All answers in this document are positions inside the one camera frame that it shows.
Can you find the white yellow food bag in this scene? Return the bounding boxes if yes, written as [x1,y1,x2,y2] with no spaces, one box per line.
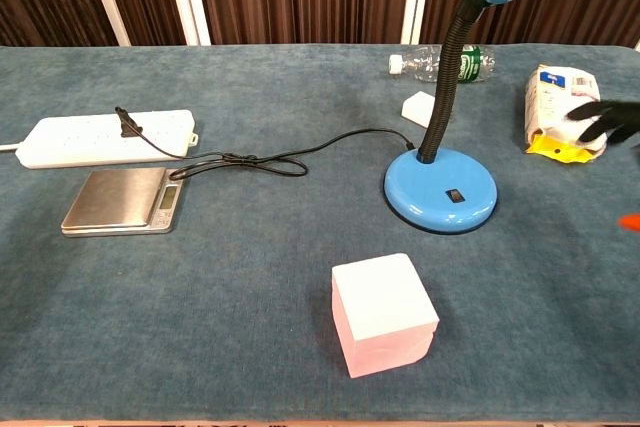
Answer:
[524,64,608,165]

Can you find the white power strip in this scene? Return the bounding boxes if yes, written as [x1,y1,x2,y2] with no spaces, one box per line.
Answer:
[15,109,199,170]

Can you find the white pink paper cube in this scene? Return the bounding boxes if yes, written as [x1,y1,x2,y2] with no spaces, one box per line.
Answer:
[331,252,441,379]

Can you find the teal table cloth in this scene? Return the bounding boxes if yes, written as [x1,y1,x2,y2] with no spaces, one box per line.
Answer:
[0,43,640,423]

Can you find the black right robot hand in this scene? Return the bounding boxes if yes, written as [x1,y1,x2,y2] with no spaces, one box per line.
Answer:
[567,99,640,232]

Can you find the blue desk lamp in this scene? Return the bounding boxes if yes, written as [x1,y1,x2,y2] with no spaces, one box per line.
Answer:
[380,0,541,236]

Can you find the black lamp power cord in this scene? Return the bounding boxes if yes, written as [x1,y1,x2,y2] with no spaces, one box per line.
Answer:
[114,106,415,182]

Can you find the clear plastic water bottle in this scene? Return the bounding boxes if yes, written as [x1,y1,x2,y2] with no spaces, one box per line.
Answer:
[388,44,498,84]

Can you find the silver digital kitchen scale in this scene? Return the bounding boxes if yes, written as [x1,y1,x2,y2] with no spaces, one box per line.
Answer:
[60,167,185,238]

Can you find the small white box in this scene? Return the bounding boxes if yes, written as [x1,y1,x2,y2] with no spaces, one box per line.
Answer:
[401,90,454,129]

